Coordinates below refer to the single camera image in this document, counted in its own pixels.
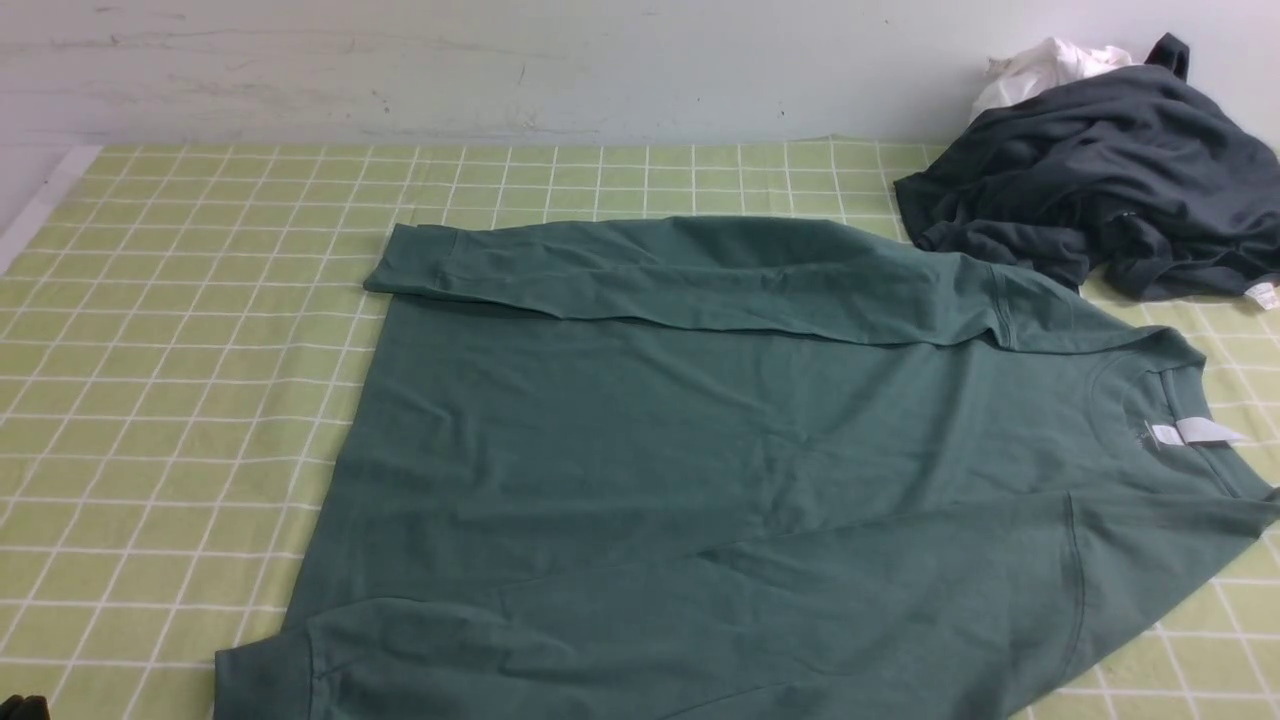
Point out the white crumpled cloth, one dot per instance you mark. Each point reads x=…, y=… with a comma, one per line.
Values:
x=1052, y=63

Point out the green long-sleeve top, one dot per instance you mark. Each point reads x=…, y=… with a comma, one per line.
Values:
x=742, y=468

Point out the dark grey crumpled garment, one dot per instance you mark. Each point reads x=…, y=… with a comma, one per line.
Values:
x=1134, y=171

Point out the green checkered tablecloth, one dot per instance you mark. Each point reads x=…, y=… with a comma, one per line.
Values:
x=185, y=335

